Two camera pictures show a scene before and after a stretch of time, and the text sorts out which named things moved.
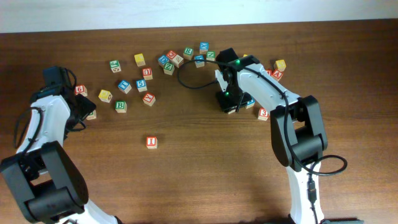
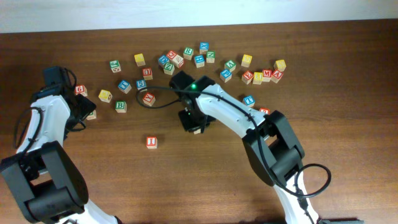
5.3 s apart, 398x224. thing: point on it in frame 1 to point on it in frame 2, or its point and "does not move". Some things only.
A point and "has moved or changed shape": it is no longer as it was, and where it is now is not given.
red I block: [152, 142] does not move
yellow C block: [232, 111] has moved or changed shape
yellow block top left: [139, 59] does not move
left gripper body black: [82, 111] does not move
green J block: [115, 66] does not move
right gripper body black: [233, 98] to [193, 119]
